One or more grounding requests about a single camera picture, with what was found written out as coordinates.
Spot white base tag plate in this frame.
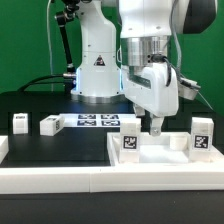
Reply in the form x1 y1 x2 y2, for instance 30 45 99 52
61 113 135 127

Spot white U-shaped obstacle fence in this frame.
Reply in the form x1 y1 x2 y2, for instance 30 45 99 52
0 134 224 195

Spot white square table top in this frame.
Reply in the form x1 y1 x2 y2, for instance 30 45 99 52
107 132 224 166

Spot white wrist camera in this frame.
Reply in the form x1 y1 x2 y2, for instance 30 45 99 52
178 78 201 100

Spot black cables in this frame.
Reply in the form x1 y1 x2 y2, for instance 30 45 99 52
18 73 76 93

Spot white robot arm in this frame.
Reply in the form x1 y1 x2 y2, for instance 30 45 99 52
66 0 218 136

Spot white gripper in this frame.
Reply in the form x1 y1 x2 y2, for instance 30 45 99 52
121 63 179 136

